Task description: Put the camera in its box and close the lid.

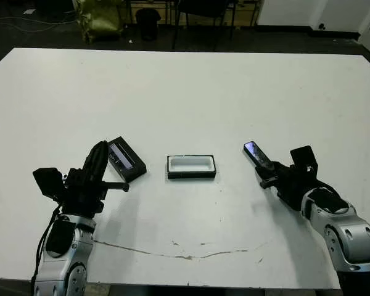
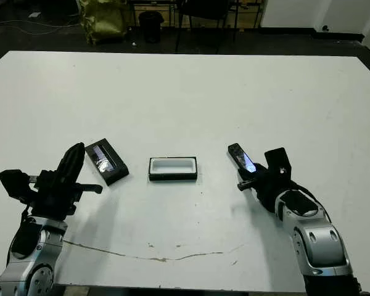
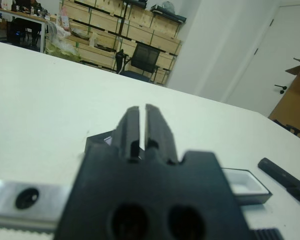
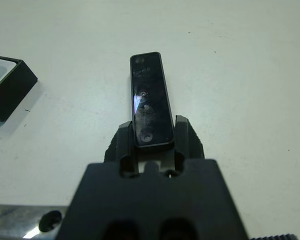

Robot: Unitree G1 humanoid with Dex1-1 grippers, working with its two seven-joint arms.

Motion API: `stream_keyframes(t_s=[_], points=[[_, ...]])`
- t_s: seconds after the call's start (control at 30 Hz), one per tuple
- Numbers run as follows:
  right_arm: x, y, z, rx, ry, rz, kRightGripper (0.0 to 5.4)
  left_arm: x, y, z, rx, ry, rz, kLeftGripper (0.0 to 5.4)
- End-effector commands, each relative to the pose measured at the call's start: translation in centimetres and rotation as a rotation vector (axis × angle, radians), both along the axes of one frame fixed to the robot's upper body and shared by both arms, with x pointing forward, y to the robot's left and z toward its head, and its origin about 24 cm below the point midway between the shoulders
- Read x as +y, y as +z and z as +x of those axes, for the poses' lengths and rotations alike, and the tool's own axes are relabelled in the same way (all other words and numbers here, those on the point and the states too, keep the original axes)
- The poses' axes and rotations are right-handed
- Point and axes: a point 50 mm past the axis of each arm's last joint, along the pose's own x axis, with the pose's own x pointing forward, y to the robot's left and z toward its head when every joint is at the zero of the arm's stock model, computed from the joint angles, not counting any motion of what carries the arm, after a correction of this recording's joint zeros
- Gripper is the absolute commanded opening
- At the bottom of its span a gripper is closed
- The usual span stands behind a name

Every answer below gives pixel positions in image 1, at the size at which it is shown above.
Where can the black wall door stop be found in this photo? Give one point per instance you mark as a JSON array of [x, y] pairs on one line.
[[321, 26]]

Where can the black box lid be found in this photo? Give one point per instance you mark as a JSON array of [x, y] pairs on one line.
[[129, 163]]

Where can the white paper sheet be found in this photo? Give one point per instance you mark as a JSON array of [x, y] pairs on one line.
[[29, 12]]

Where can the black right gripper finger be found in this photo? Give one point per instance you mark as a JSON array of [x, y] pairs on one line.
[[265, 173], [276, 166]]

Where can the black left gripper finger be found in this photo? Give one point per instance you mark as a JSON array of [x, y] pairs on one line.
[[103, 157], [91, 165]]

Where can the yellow-green bag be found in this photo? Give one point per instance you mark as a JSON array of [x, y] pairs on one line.
[[100, 18]]

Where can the black chair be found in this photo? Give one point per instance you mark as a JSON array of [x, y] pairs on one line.
[[200, 6]]

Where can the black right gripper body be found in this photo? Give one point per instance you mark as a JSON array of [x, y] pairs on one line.
[[288, 185]]

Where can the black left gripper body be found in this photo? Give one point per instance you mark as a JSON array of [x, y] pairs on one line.
[[81, 197]]

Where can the black trash bin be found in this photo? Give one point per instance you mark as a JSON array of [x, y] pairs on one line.
[[148, 24]]

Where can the black box with white tray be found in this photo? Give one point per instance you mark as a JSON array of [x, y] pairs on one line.
[[191, 166]]

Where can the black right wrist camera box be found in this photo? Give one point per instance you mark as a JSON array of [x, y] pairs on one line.
[[303, 161]]

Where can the slim black camera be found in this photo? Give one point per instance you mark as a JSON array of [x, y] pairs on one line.
[[256, 152]]

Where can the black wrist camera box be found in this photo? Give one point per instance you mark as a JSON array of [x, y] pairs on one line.
[[303, 161], [47, 183]]

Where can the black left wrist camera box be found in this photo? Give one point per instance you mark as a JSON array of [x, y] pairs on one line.
[[47, 183]]

